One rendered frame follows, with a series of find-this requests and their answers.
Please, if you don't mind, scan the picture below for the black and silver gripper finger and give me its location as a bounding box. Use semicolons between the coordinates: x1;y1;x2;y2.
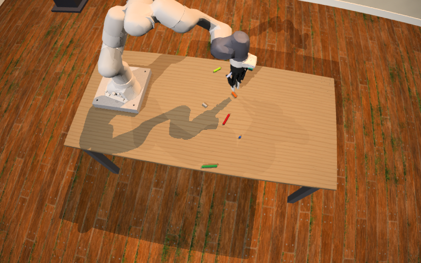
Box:
236;67;248;89
226;72;238;92

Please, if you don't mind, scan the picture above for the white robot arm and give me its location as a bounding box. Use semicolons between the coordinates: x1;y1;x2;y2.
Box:
98;0;257;104

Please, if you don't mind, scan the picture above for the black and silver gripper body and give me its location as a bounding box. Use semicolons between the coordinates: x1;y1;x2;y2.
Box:
230;64;245;77

